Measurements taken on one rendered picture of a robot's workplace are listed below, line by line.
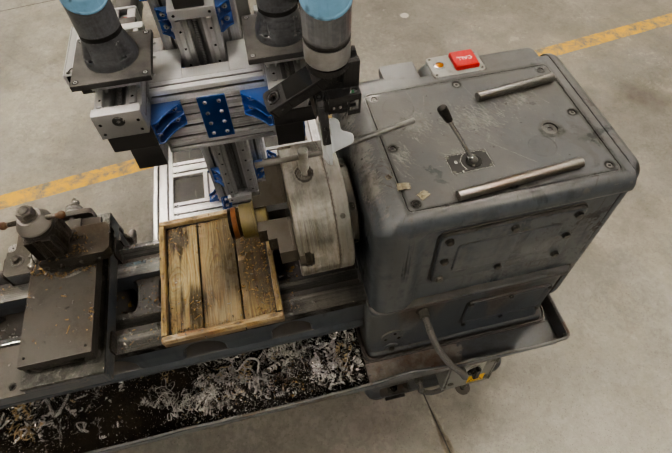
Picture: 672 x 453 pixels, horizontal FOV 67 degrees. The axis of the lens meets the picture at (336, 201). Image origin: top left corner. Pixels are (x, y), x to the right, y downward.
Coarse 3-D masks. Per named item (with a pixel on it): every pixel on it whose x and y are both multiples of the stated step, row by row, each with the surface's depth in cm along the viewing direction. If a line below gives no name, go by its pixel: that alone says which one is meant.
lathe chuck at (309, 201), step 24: (312, 144) 116; (288, 168) 110; (312, 168) 110; (288, 192) 107; (312, 192) 107; (312, 216) 107; (312, 240) 108; (336, 240) 110; (312, 264) 113; (336, 264) 116
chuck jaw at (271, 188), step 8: (264, 160) 118; (264, 168) 117; (272, 168) 117; (280, 168) 117; (272, 176) 117; (280, 176) 118; (264, 184) 118; (272, 184) 118; (280, 184) 118; (256, 192) 120; (264, 192) 118; (272, 192) 118; (280, 192) 119; (256, 200) 118; (264, 200) 118; (272, 200) 119; (280, 200) 119
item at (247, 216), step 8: (232, 208) 119; (240, 208) 118; (248, 208) 118; (256, 208) 119; (264, 208) 119; (232, 216) 117; (240, 216) 117; (248, 216) 117; (256, 216) 118; (264, 216) 118; (232, 224) 117; (240, 224) 117; (248, 224) 117; (256, 224) 117; (232, 232) 118; (240, 232) 118; (248, 232) 118; (256, 232) 118
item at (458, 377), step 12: (420, 312) 135; (432, 336) 133; (444, 360) 139; (492, 360) 169; (444, 372) 173; (456, 372) 144; (468, 372) 169; (480, 372) 166; (420, 384) 187; (444, 384) 178; (456, 384) 181; (468, 384) 202
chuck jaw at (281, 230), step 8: (288, 216) 119; (264, 224) 117; (272, 224) 117; (280, 224) 117; (288, 224) 117; (264, 232) 116; (272, 232) 115; (280, 232) 115; (288, 232) 115; (264, 240) 118; (272, 240) 114; (280, 240) 114; (288, 240) 113; (272, 248) 116; (280, 248) 112; (288, 248) 112; (296, 248) 112; (288, 256) 112; (296, 256) 113; (304, 256) 111; (312, 256) 112
